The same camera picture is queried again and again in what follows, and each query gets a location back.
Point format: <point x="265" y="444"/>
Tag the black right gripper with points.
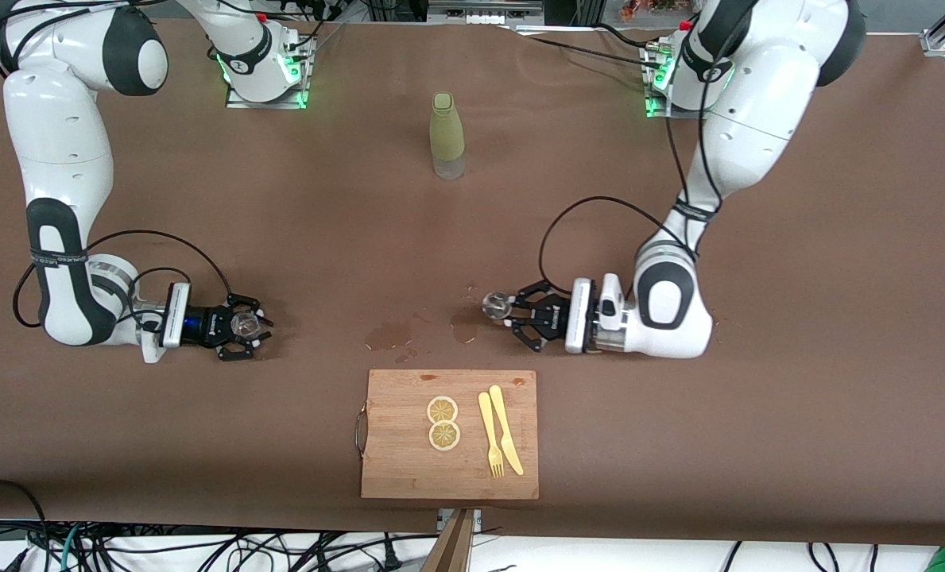
<point x="203" y="325"/>

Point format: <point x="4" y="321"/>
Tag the wooden post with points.
<point x="452" y="552"/>

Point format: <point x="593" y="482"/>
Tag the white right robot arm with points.
<point x="59" y="143"/>

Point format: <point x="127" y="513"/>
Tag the yellow plastic fork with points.
<point x="488" y="429"/>

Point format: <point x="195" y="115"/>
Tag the grey metal rack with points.
<point x="484" y="9"/>

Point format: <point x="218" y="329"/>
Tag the metal table bracket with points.
<point x="476" y="518"/>

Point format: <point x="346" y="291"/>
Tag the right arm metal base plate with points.
<point x="301" y="87"/>

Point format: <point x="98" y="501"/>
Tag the brown table cover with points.
<point x="321" y="199"/>

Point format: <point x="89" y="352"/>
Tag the steel jigger measuring cup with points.
<point x="494" y="305"/>

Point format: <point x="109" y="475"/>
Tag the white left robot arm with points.
<point x="758" y="103"/>

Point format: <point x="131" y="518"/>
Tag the green sleeved glass bottle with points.
<point x="446" y="131"/>

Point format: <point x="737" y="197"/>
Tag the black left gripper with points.
<point x="555" y="319"/>

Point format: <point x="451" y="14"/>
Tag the clear glass cup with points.
<point x="243" y="323"/>

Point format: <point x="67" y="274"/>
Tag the lemon slice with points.
<point x="444" y="435"/>
<point x="442" y="410"/>

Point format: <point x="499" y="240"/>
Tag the wooden cutting board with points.
<point x="408" y="461"/>

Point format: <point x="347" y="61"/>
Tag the yellow plastic knife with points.
<point x="504" y="429"/>

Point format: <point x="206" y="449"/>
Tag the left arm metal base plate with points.
<point x="653" y="110"/>

